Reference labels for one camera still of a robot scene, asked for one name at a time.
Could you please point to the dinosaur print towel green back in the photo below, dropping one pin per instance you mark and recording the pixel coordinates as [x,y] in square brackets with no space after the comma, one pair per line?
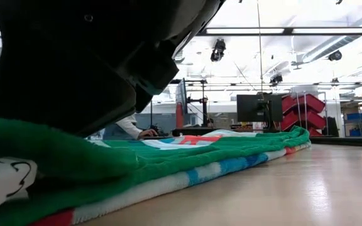
[74,157]

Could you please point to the person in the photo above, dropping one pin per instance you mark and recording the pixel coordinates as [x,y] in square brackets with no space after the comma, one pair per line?
[130,125]

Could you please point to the red upright panel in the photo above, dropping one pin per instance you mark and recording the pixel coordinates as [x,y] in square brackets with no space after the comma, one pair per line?
[179,117]

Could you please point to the black rolling monitor stand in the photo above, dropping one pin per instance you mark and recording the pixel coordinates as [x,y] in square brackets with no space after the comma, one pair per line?
[205,113]

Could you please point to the black ceiling spotlight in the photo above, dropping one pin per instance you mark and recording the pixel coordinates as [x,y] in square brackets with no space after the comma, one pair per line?
[218,50]
[276,80]
[336,56]

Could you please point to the wide black monitor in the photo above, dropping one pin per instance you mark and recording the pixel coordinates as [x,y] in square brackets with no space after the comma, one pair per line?
[250,108]

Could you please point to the long ceiling light bar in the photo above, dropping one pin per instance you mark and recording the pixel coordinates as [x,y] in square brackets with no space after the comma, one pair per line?
[288,30]

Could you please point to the red stacked storage bins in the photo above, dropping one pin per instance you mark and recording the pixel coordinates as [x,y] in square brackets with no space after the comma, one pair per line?
[306,102]

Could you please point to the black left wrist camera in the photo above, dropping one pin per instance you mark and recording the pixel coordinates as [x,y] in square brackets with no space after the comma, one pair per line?
[156,75]

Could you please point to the thin black metal frame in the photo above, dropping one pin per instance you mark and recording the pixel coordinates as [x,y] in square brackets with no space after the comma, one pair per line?
[151,119]

